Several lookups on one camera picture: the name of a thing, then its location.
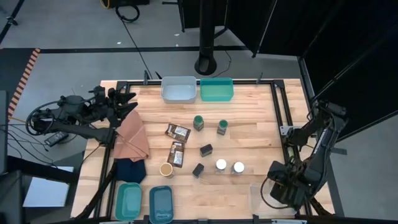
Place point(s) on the black tripod leg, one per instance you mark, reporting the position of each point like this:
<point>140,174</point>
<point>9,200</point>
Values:
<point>12,21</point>

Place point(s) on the brown spice packet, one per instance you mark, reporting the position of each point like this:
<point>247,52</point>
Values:
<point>176,155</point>
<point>178,132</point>

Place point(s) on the teal tray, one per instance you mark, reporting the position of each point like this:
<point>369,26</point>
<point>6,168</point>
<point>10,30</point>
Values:
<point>128,202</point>

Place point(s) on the teal plastic bin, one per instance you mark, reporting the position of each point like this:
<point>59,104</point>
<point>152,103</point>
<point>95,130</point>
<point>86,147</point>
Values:
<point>216,90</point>

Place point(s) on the black curtain partition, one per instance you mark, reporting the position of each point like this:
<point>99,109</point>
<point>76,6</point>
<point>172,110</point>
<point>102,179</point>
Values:
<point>342,31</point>

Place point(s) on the white plastic bin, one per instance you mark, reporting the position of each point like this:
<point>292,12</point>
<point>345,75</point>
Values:
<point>178,91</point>

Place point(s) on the clear plastic container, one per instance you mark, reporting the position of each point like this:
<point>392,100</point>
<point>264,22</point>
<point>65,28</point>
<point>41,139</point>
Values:
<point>256,199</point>

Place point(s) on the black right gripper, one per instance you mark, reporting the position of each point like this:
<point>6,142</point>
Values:
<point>289,189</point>

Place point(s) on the green-lid oregano jar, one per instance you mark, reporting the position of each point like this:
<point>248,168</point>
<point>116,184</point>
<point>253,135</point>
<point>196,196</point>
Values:
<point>222,126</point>
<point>198,122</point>

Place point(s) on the dark green spice tin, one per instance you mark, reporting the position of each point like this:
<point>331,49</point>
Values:
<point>206,150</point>
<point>198,170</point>

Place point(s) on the black pole stand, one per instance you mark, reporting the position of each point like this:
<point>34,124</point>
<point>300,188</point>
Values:
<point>206,37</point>

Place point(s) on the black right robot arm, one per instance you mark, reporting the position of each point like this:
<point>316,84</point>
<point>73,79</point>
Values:
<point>323,140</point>

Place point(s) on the white-lid seasoning jar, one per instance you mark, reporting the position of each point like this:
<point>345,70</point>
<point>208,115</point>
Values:
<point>220,165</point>
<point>238,167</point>

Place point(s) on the black aluminium table frame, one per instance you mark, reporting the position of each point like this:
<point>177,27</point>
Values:
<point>277,105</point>

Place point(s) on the pink cloth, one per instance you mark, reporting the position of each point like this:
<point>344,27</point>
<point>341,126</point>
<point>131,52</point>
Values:
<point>132,137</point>

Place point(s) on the blue tray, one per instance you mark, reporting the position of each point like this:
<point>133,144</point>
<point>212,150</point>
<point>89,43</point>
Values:
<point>161,205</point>

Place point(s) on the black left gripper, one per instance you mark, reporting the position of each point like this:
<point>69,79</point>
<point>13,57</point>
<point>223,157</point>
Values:
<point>109,105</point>

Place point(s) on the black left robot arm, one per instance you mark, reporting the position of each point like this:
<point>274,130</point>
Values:
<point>77,129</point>

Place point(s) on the black power adapter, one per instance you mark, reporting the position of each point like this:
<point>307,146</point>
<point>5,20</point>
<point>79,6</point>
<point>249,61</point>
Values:
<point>56,138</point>

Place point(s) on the tan cup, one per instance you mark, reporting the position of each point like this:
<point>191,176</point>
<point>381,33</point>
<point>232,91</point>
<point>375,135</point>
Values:
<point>166,169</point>

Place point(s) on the navy blue cloth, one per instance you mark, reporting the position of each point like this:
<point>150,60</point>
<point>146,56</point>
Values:
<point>130,171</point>

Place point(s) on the white sheet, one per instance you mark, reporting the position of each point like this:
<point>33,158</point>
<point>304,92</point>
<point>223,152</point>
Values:
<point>46,193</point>

